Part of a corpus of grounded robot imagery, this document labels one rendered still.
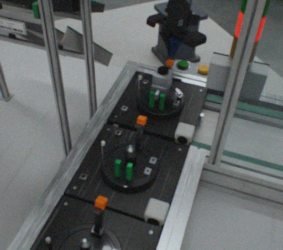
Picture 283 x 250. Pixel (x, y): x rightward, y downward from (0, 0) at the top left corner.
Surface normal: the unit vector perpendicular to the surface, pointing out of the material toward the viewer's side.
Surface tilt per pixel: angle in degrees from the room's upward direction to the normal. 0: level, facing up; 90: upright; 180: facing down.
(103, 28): 0
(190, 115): 0
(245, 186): 90
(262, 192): 90
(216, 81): 90
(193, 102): 0
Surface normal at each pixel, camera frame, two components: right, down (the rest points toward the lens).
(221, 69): -0.32, 0.64
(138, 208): 0.04, -0.73
